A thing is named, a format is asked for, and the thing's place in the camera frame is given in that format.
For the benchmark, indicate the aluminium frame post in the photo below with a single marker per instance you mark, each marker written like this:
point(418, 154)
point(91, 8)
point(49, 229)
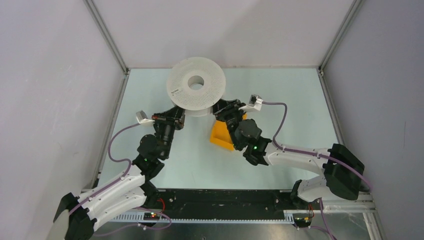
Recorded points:
point(341, 32)
point(106, 34)

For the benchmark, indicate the aluminium frame post right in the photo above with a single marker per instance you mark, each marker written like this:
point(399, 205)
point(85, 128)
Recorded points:
point(341, 32)

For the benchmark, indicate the orange plastic bin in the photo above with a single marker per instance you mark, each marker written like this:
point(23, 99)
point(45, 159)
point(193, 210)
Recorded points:
point(220, 135)

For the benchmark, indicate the white perforated cable spool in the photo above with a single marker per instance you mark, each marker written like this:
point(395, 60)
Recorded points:
point(195, 84)

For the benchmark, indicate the controller board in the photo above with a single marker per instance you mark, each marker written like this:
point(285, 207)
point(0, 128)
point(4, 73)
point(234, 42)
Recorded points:
point(302, 221)
point(151, 216)

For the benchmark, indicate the left controller board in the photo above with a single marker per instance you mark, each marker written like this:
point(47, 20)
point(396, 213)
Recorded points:
point(151, 216)

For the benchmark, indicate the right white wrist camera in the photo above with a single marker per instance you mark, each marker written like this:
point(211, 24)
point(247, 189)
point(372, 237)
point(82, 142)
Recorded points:
point(254, 105)

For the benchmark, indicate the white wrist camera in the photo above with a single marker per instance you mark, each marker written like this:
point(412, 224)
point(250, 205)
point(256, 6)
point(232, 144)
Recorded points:
point(254, 105)
point(143, 119)

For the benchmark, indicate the aluminium frame post left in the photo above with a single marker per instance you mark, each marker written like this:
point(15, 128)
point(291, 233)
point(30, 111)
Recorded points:
point(106, 34)

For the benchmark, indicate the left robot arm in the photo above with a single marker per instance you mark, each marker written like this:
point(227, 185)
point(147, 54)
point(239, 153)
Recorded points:
point(78, 217)

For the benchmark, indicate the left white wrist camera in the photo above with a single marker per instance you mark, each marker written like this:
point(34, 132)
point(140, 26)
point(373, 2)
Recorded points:
point(143, 119)

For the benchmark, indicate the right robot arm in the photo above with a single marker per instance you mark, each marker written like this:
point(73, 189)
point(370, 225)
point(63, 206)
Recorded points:
point(339, 172)

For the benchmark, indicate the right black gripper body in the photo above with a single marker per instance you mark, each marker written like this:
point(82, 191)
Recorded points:
point(232, 115)

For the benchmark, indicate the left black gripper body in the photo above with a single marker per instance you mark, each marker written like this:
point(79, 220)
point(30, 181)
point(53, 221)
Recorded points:
point(167, 123)

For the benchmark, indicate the right controller board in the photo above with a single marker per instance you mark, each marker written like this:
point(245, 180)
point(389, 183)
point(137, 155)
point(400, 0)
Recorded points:
point(302, 221)

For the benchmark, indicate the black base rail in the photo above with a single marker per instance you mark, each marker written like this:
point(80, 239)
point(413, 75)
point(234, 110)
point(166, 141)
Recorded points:
point(211, 204)

